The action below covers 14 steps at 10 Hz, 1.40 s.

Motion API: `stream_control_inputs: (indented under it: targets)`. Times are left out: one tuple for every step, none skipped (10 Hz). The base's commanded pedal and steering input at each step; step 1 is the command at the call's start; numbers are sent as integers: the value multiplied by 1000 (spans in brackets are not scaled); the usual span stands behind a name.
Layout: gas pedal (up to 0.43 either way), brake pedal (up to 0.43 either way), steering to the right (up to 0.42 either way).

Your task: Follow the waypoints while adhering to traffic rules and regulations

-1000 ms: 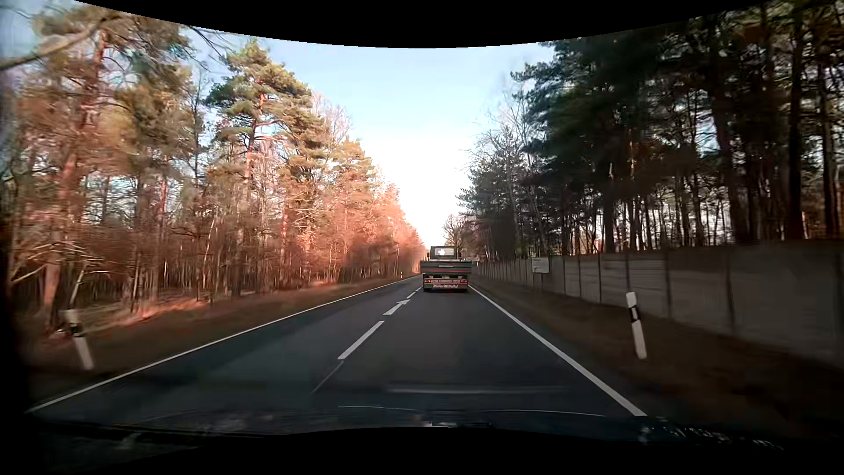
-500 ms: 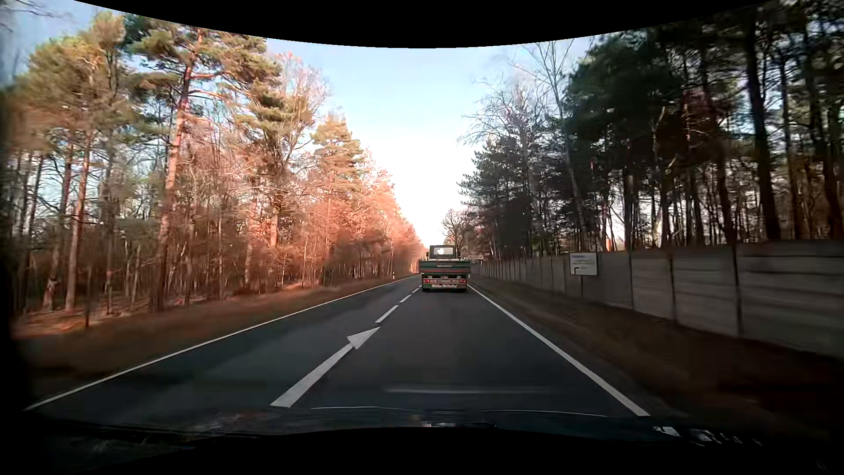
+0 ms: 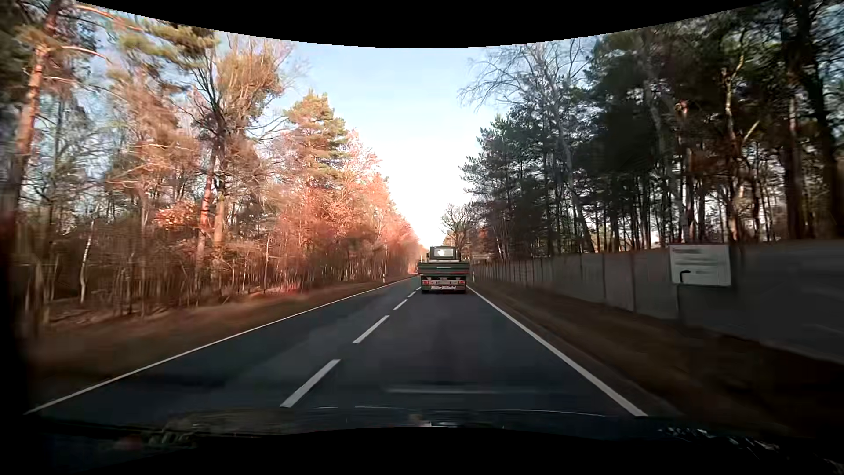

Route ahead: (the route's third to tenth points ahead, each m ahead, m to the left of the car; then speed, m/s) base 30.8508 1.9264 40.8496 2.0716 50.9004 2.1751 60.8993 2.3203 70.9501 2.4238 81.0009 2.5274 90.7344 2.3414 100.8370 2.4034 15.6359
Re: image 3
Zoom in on brown dirt verge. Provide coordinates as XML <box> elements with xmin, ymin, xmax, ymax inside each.
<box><xmin>469</xmin><ymin>277</ymin><xmax>844</xmax><ymax>436</ymax></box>

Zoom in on road markings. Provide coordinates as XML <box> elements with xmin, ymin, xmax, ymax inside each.
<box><xmin>26</xmin><ymin>277</ymin><xmax>648</xmax><ymax>418</ymax></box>

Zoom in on grey concrete wall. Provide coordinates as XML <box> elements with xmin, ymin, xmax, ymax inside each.
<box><xmin>472</xmin><ymin>239</ymin><xmax>844</xmax><ymax>365</ymax></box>

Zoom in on wood of dark pines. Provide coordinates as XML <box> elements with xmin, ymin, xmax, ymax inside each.
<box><xmin>440</xmin><ymin>0</ymin><xmax>844</xmax><ymax>263</ymax></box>

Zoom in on wood of sunlit trees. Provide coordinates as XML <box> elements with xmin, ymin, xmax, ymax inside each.
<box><xmin>0</xmin><ymin>0</ymin><xmax>428</xmax><ymax>331</ymax></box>

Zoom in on grey asphalt road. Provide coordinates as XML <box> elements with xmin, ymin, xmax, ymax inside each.
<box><xmin>26</xmin><ymin>276</ymin><xmax>683</xmax><ymax>430</ymax></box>

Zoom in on car's own bonnet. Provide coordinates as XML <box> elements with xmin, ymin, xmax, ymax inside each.
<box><xmin>26</xmin><ymin>408</ymin><xmax>844</xmax><ymax>475</ymax></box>

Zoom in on white sign board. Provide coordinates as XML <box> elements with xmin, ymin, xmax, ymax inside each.
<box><xmin>669</xmin><ymin>244</ymin><xmax>733</xmax><ymax>288</ymax></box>

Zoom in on brown leaf-covered verge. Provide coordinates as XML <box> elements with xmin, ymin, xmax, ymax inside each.
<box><xmin>26</xmin><ymin>277</ymin><xmax>413</xmax><ymax>410</ymax></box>

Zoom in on flatbed lorry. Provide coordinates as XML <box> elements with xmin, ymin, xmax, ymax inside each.
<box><xmin>417</xmin><ymin>246</ymin><xmax>472</xmax><ymax>294</ymax></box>

